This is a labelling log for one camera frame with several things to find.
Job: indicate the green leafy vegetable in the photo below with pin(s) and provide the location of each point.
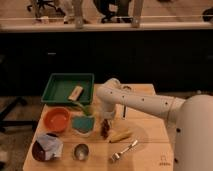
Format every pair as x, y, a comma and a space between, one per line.
85, 109

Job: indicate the dark grape bunch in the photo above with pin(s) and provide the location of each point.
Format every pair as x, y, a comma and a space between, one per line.
105, 128

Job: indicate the teal lidded container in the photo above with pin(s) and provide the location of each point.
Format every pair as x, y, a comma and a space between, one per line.
83, 125

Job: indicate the crumpled blue-white cloth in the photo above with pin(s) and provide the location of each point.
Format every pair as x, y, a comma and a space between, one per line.
51, 145

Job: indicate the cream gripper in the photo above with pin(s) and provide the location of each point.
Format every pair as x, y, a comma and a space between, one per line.
109, 115

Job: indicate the small metal cup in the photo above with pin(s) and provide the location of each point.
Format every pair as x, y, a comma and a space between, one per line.
81, 152

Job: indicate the orange bowl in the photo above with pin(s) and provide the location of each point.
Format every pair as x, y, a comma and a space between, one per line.
56, 119

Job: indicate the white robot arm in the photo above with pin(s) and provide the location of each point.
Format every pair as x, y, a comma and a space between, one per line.
193, 117

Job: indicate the wooden table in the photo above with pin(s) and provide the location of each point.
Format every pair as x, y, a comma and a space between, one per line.
152, 153

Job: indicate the yellow banana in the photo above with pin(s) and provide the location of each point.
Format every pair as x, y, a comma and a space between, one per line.
120, 136

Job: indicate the beige block in tray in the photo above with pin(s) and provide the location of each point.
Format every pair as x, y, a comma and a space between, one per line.
75, 94

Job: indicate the green plastic tray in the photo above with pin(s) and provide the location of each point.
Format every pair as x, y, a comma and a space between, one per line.
60, 86

